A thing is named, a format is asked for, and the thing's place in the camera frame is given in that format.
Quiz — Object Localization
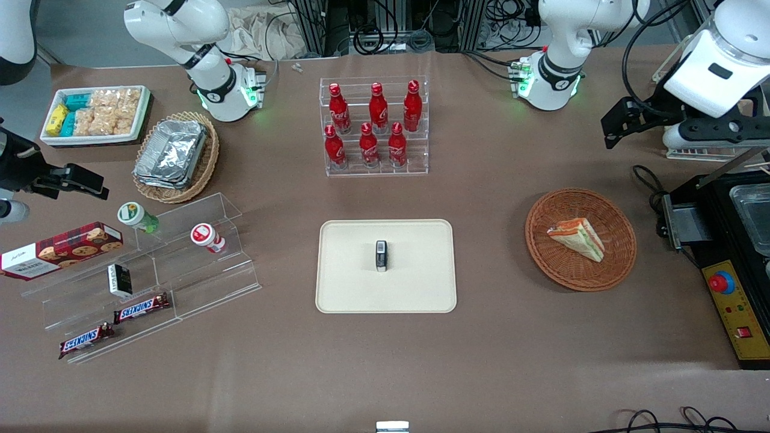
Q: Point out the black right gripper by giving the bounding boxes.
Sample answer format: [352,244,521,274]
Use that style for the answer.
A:
[0,126,110,224]

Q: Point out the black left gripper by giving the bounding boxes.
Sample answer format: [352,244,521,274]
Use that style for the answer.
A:
[602,96,770,151]

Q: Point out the triangular sandwich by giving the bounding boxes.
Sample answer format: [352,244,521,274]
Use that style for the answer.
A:
[546,218,605,263]

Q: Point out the oval tan wicker basket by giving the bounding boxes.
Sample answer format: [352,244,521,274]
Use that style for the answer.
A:
[132,111,220,204]

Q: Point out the round brown wicker basket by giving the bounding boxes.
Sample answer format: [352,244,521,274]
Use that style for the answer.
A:
[525,189,637,293]

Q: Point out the cream plastic tray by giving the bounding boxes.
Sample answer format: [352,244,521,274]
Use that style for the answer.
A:
[316,219,458,314]

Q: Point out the white rectangular snack bin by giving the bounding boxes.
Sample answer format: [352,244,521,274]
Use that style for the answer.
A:
[40,85,152,148]

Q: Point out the yellow snack packet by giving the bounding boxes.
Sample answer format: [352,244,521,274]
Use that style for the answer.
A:
[46,103,69,135]

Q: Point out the green lid cup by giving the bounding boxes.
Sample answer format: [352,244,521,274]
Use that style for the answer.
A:
[117,201,161,235]

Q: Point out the red cookie box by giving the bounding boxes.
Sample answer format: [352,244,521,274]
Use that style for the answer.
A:
[0,221,125,281]

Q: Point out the stack of aluminium foil trays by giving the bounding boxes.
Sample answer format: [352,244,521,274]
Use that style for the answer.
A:
[134,119,209,190]

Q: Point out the grey metal lever bar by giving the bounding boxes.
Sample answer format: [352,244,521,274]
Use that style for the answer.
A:
[697,144,770,188]

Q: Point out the small black white box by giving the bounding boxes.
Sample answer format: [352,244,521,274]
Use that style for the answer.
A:
[107,263,134,299]

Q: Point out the red lid cup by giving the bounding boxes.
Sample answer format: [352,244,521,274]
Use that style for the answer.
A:
[190,223,227,254]

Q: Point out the brown Snickers bar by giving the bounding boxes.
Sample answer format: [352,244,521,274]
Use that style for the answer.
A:
[113,293,171,325]
[58,322,115,360]

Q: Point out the clear plastic container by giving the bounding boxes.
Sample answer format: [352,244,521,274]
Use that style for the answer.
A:
[729,183,770,260]

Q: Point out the clear acrylic stepped shelf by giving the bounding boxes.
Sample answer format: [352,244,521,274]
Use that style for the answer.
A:
[21,192,262,365]

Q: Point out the black sealing machine yellow panel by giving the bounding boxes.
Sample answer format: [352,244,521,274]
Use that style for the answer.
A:
[659,170,770,370]

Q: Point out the clear acrylic bottle rack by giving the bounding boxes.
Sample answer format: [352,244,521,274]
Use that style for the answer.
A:
[319,75,430,177]

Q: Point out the red cola bottle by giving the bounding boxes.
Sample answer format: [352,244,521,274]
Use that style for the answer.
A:
[359,122,380,169]
[388,122,408,168]
[403,80,424,134]
[324,124,348,171]
[368,82,389,135]
[329,83,352,135]

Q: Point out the beige crumpled cloth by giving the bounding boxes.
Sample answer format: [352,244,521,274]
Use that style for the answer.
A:
[226,5,309,61]

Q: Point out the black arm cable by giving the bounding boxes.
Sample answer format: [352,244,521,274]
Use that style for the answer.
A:
[621,0,719,115]

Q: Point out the white wire rack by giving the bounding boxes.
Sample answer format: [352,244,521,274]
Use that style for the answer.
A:
[653,33,770,162]

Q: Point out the black machine power cable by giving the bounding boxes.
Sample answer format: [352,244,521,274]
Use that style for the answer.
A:
[632,164,702,271]

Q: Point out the black cable bundle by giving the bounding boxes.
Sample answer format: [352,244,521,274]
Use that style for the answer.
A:
[481,0,545,46]

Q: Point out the black cable coil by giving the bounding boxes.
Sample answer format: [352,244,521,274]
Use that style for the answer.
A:
[352,0,387,56]

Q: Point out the aluminium profile frame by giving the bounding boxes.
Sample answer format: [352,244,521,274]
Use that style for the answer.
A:
[289,0,491,57]

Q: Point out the black floor cables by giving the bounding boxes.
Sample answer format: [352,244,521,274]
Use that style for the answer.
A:
[605,407,770,433]

